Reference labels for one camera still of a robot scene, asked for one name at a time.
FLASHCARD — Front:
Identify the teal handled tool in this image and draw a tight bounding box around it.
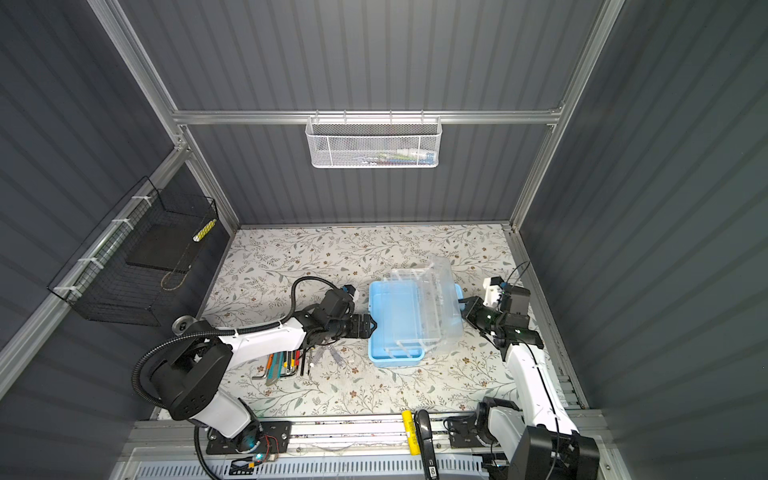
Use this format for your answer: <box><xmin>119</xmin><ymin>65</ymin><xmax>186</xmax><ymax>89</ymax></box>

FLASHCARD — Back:
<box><xmin>266</xmin><ymin>352</ymin><xmax>284</xmax><ymax>386</ymax></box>

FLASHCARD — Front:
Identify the black wire basket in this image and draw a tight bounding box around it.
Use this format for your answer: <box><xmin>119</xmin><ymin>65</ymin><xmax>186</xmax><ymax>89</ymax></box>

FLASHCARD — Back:
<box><xmin>48</xmin><ymin>180</ymin><xmax>218</xmax><ymax>327</ymax></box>

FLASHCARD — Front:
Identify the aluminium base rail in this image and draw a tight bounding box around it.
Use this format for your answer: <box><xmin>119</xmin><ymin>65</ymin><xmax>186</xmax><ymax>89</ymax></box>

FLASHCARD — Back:
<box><xmin>119</xmin><ymin>411</ymin><xmax>601</xmax><ymax>457</ymax></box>

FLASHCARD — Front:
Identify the white wire mesh basket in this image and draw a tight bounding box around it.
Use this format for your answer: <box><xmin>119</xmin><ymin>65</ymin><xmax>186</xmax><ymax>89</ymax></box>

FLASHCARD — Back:
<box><xmin>305</xmin><ymin>119</ymin><xmax>443</xmax><ymax>169</ymax></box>

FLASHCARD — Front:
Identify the black hex key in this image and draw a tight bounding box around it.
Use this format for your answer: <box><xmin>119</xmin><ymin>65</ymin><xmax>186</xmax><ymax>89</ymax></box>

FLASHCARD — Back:
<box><xmin>299</xmin><ymin>349</ymin><xmax>308</xmax><ymax>376</ymax></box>

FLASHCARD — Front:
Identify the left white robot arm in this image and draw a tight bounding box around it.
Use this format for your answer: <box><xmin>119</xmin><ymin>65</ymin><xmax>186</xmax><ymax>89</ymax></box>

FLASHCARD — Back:
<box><xmin>131</xmin><ymin>276</ymin><xmax>378</xmax><ymax>448</ymax></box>

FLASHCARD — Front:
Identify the black foam pad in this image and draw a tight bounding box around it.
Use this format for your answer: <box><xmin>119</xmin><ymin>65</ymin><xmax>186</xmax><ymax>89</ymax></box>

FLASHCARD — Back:
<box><xmin>126</xmin><ymin>224</ymin><xmax>202</xmax><ymax>273</ymax></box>

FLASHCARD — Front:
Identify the light blue toolbox base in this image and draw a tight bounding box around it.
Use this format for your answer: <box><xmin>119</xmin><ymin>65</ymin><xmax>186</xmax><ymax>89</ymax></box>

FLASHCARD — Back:
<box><xmin>368</xmin><ymin>279</ymin><xmax>463</xmax><ymax>368</ymax></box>

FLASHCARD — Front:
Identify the yellow marker on rail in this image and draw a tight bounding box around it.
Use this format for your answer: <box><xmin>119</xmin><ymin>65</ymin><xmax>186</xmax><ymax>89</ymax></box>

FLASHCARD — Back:
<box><xmin>401</xmin><ymin>410</ymin><xmax>420</xmax><ymax>456</ymax></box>

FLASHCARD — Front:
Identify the black handle tool on rail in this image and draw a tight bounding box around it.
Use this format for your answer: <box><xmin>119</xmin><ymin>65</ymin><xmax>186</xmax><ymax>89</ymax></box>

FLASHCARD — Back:
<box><xmin>414</xmin><ymin>409</ymin><xmax>440</xmax><ymax>480</ymax></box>

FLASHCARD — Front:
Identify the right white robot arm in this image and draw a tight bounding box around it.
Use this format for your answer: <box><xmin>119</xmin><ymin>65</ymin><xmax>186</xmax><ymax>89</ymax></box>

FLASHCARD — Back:
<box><xmin>443</xmin><ymin>276</ymin><xmax>600</xmax><ymax>479</ymax></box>

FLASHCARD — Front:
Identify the yellow tube in basket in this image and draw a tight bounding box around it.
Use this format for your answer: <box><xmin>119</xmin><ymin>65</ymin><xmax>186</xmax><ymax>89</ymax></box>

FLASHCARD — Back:
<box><xmin>192</xmin><ymin>219</ymin><xmax>217</xmax><ymax>243</ymax></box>

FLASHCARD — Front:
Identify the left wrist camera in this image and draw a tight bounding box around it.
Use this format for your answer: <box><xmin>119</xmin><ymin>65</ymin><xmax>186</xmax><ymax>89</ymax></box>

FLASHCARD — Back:
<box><xmin>340</xmin><ymin>284</ymin><xmax>357</xmax><ymax>302</ymax></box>

